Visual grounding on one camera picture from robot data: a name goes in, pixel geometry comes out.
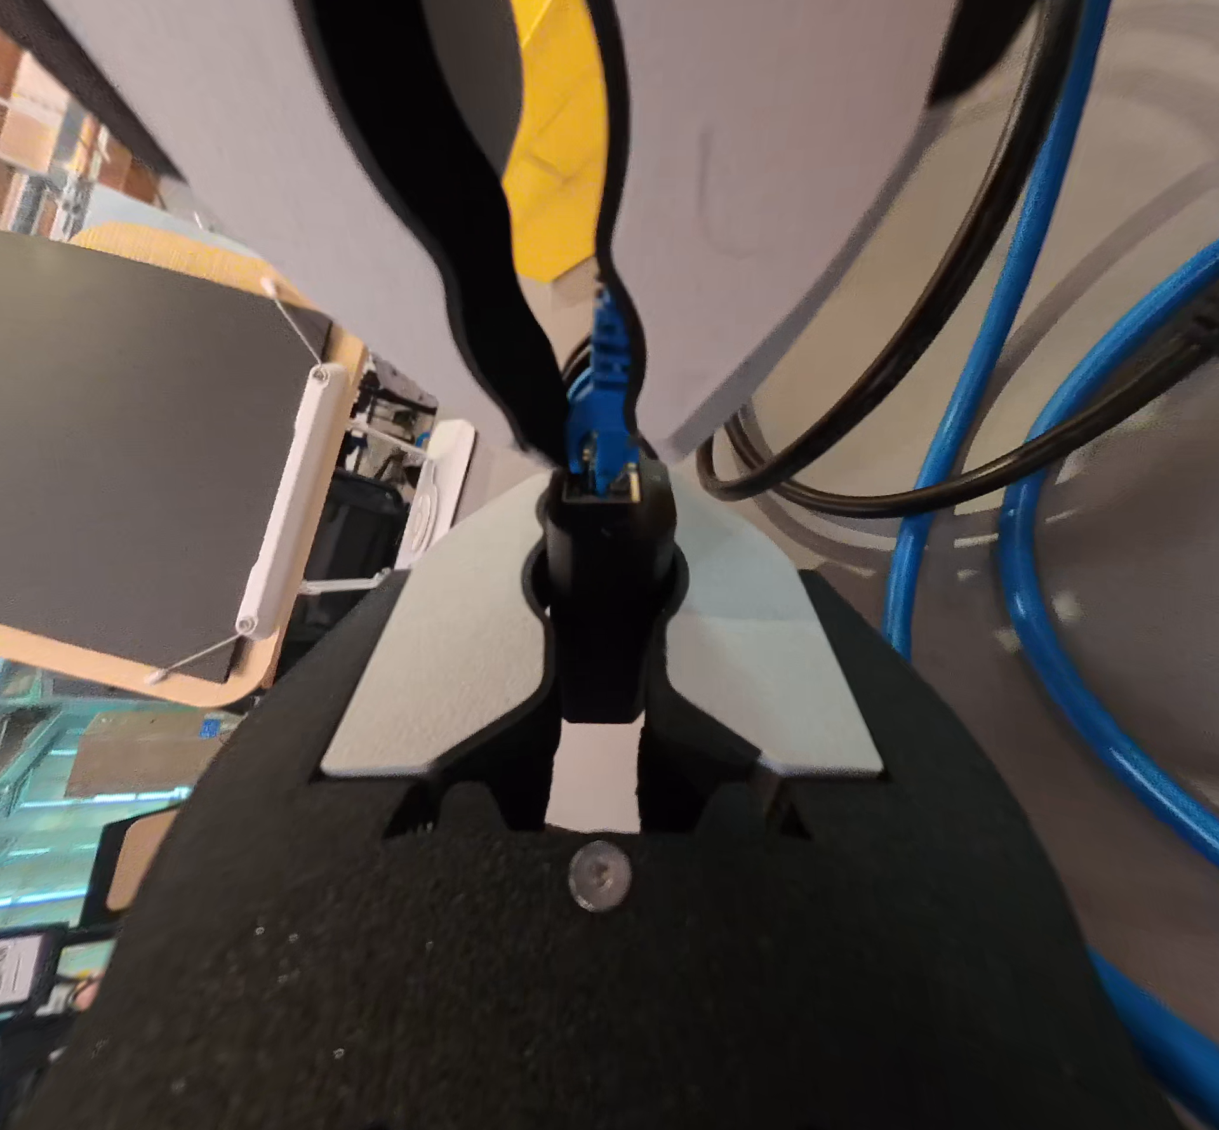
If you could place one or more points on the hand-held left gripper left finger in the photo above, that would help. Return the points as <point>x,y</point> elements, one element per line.
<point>445,665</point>

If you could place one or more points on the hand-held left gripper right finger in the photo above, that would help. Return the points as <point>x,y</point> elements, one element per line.
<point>762,672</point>

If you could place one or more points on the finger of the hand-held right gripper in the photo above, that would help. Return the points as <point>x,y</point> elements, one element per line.
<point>236,105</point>
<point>762,105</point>

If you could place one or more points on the yellow plastic bin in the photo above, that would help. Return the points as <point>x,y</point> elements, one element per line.
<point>562,150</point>

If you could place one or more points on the black ethernet adapter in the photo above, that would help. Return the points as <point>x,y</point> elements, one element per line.
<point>609,605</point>

